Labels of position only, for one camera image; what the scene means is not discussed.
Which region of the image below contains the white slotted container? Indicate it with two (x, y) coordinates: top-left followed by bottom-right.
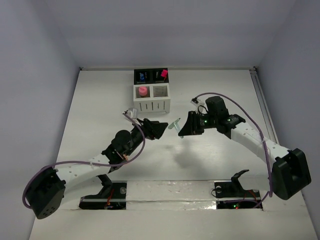
(133, 83), (171, 113)

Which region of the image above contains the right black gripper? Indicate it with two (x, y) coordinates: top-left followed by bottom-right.
(178, 110), (218, 136)

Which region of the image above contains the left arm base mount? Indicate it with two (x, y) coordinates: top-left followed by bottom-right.
(78, 174), (127, 210)

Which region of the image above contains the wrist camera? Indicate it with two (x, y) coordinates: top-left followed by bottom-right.
(123, 107), (138, 120)
(190, 97), (205, 113)

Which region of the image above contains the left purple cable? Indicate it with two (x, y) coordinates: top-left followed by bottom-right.
(22, 112), (147, 210)

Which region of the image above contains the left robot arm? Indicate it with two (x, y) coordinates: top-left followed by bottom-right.
(22, 118), (169, 220)

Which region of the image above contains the aluminium rail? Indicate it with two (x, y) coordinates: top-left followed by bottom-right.
(249, 69), (291, 177)

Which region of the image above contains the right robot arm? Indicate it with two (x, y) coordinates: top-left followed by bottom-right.
(178, 96), (312, 200)

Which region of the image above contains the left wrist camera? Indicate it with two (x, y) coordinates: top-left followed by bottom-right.
(123, 107), (138, 120)

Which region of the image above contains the black slotted container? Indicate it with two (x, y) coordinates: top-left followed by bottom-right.
(133, 68), (169, 85)

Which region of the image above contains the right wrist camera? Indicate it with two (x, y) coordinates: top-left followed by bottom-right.
(190, 97), (205, 113)

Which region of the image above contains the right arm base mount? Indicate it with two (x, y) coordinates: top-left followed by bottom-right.
(210, 169), (263, 210)

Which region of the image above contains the pink cap black highlighter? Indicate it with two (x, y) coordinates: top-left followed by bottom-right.
(160, 69), (168, 81)

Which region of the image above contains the green correction tape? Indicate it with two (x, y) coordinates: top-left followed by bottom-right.
(168, 117), (181, 133)

